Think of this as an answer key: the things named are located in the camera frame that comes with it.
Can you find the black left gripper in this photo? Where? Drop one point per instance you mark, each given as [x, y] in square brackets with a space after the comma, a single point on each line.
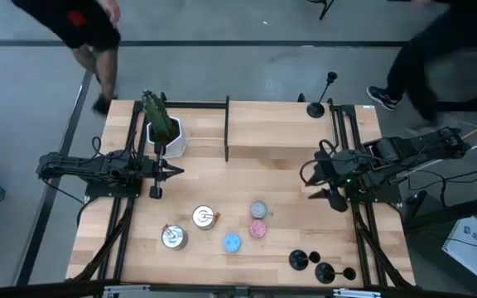
[157, 174]

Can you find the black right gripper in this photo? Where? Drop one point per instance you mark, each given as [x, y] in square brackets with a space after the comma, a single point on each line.
[342, 165]

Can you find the grey patterned round tin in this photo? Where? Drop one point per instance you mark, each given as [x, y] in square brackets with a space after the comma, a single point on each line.
[258, 210]

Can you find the silver candle tin with tag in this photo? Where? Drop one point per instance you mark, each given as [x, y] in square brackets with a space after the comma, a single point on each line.
[203, 217]
[174, 238]

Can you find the pink patterned round tin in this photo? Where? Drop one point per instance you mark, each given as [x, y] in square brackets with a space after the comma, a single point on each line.
[258, 229]

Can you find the black candlestick holder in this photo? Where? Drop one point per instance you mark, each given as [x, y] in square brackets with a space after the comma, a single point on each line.
[324, 273]
[315, 110]
[298, 260]

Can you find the blue patterned round tin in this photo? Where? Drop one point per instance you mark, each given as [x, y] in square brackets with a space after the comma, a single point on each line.
[232, 243]

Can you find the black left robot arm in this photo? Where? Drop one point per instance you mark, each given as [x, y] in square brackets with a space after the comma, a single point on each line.
[97, 167]

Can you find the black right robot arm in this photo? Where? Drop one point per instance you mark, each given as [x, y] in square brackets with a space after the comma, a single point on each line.
[408, 147]

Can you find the white angular plant pot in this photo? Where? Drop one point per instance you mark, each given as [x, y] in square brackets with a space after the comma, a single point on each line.
[178, 147]

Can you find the green cactus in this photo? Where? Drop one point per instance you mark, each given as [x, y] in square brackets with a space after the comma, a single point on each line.
[157, 116]

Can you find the wooden shelf with black legs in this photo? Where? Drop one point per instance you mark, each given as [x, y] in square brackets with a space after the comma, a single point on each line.
[271, 124]

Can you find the black stand base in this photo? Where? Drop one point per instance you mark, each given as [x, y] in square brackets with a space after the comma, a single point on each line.
[449, 213]

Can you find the white printed paper sheet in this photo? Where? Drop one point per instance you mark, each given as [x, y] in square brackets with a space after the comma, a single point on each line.
[468, 244]

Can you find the black stand leg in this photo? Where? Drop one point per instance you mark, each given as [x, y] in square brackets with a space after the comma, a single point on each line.
[470, 106]

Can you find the person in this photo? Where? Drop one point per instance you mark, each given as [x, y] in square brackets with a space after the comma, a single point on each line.
[429, 45]
[77, 25]

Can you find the black chair leg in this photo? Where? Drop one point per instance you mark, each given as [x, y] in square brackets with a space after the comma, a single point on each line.
[325, 8]

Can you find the black aluminium table frame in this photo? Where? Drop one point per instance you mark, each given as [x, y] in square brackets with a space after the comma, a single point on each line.
[197, 105]

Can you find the silver metal bracket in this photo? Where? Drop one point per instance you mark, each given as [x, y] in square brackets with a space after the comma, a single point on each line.
[356, 293]
[126, 290]

